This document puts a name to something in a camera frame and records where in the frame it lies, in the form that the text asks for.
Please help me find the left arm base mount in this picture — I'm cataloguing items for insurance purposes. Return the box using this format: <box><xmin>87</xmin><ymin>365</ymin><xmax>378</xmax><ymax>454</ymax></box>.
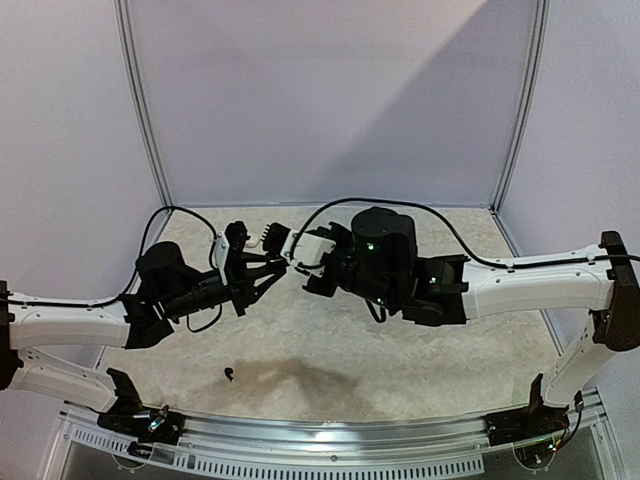
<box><xmin>97</xmin><ymin>368</ymin><xmax>186</xmax><ymax>460</ymax></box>

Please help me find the aluminium frame post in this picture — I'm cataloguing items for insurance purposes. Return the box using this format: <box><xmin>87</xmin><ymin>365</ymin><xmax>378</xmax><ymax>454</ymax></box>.
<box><xmin>490</xmin><ymin>0</ymin><xmax>550</xmax><ymax>215</ymax></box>
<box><xmin>114</xmin><ymin>0</ymin><xmax>174</xmax><ymax>206</ymax></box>

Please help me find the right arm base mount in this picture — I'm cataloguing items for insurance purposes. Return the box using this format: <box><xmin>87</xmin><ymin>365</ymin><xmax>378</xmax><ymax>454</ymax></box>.
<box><xmin>482</xmin><ymin>373</ymin><xmax>584</xmax><ymax>451</ymax></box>

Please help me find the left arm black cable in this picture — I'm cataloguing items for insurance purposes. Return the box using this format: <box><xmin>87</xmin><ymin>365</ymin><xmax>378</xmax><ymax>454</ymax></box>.
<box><xmin>9</xmin><ymin>206</ymin><xmax>224</xmax><ymax>334</ymax></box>

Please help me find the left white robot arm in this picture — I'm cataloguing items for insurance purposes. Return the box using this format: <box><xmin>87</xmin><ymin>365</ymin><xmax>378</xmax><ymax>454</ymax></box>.
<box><xmin>1</xmin><ymin>221</ymin><xmax>289</xmax><ymax>434</ymax></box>

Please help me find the left aluminium frame post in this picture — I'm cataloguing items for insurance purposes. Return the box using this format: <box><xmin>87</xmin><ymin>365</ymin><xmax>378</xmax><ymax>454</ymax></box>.
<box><xmin>114</xmin><ymin>0</ymin><xmax>174</xmax><ymax>206</ymax></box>

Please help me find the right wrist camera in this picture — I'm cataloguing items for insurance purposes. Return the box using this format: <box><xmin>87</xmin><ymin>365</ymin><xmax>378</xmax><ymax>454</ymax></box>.
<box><xmin>261</xmin><ymin>223</ymin><xmax>337</xmax><ymax>278</ymax></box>

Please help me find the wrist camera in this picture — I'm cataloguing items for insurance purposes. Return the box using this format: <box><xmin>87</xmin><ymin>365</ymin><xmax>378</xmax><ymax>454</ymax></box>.
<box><xmin>261</xmin><ymin>223</ymin><xmax>337</xmax><ymax>278</ymax></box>
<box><xmin>209</xmin><ymin>232</ymin><xmax>229</xmax><ymax>269</ymax></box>

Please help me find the right aluminium frame post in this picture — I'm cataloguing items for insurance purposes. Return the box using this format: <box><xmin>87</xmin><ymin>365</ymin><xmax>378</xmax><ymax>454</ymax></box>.
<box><xmin>490</xmin><ymin>0</ymin><xmax>550</xmax><ymax>215</ymax></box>

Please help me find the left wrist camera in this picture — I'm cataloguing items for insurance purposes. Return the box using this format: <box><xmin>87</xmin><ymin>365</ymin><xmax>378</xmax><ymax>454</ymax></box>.
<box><xmin>209</xmin><ymin>232</ymin><xmax>229</xmax><ymax>269</ymax></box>

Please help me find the aluminium front rail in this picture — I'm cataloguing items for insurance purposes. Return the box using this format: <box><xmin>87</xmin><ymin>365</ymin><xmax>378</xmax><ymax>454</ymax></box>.
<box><xmin>44</xmin><ymin>389</ymin><xmax>623</xmax><ymax>479</ymax></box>

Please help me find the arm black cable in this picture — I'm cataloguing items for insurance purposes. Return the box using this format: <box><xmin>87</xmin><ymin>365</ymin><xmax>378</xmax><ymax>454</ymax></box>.
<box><xmin>9</xmin><ymin>206</ymin><xmax>224</xmax><ymax>334</ymax></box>
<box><xmin>297</xmin><ymin>196</ymin><xmax>640</xmax><ymax>325</ymax></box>

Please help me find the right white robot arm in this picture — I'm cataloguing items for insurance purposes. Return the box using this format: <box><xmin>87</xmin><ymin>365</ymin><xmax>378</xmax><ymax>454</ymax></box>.
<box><xmin>284</xmin><ymin>200</ymin><xmax>639</xmax><ymax>436</ymax></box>

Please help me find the white earbud charging case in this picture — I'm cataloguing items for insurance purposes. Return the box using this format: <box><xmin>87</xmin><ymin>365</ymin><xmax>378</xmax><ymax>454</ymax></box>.
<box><xmin>245</xmin><ymin>237</ymin><xmax>261</xmax><ymax>249</ymax></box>

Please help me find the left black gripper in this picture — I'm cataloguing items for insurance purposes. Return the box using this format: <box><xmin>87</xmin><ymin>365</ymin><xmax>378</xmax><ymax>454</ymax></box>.
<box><xmin>163</xmin><ymin>252</ymin><xmax>285</xmax><ymax>320</ymax></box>

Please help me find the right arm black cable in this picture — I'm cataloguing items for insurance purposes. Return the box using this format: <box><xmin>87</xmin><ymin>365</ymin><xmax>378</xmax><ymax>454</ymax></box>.
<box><xmin>297</xmin><ymin>196</ymin><xmax>640</xmax><ymax>325</ymax></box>

